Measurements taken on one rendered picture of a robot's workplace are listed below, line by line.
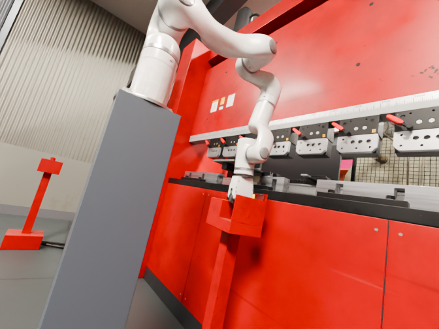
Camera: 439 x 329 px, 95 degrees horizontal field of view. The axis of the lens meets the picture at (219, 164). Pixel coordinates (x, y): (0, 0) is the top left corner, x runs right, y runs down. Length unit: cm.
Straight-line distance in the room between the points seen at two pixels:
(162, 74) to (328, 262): 87
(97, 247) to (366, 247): 81
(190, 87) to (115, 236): 176
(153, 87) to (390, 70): 98
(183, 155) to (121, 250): 147
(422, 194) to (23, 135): 403
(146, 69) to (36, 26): 371
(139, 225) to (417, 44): 124
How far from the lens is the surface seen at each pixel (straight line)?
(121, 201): 59
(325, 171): 166
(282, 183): 116
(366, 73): 122
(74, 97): 398
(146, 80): 69
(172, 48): 76
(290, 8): 184
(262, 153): 79
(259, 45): 95
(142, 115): 61
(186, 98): 209
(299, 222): 95
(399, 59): 122
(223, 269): 92
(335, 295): 92
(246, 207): 82
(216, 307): 97
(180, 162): 196
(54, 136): 386
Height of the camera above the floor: 77
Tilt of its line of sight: 10 degrees up
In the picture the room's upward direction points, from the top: 12 degrees clockwise
